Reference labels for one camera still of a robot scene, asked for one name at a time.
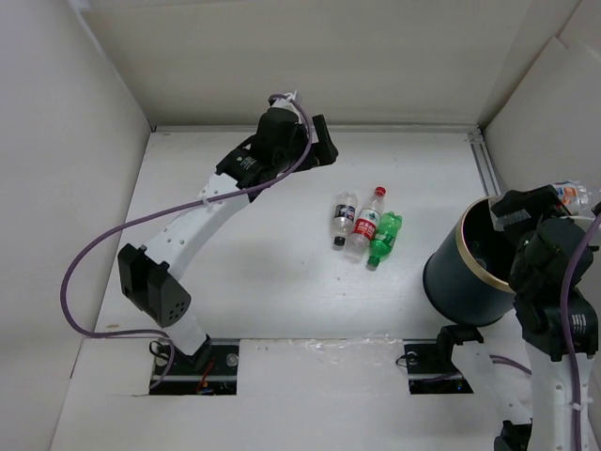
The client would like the clear bottle blue orange label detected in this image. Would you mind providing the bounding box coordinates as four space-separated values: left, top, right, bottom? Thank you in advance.
551 179 600 218

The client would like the clear bottle black label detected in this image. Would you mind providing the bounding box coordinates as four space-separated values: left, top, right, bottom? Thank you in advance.
330 192 358 250

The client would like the clear bottle red label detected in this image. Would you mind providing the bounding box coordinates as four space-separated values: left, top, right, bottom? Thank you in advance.
345 186 386 262

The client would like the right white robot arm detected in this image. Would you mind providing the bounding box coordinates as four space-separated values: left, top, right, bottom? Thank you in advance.
423 181 600 450

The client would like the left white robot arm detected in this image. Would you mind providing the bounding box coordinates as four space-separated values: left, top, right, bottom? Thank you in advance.
117 106 338 373

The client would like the dark bin with gold rim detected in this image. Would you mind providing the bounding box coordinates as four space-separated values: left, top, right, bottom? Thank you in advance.
423 197 515 327

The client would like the green plastic bottle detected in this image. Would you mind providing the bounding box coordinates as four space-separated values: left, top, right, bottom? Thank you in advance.
367 211 403 270

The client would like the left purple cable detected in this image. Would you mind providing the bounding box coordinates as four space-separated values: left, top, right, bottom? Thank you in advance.
59 92 314 391

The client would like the purple cable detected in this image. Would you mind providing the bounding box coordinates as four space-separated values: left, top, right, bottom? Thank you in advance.
59 92 314 391
490 215 601 451

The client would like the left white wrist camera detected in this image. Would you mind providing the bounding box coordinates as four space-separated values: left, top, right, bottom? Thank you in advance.
268 90 299 115

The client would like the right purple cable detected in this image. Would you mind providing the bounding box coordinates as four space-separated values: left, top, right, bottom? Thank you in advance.
490 215 601 451

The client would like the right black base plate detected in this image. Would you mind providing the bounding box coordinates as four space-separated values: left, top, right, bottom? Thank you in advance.
396 339 473 396

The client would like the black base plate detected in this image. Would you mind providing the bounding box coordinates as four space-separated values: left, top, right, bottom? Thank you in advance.
148 340 239 397
396 339 473 396

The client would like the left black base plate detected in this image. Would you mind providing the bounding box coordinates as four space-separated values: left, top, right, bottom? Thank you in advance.
148 340 239 397

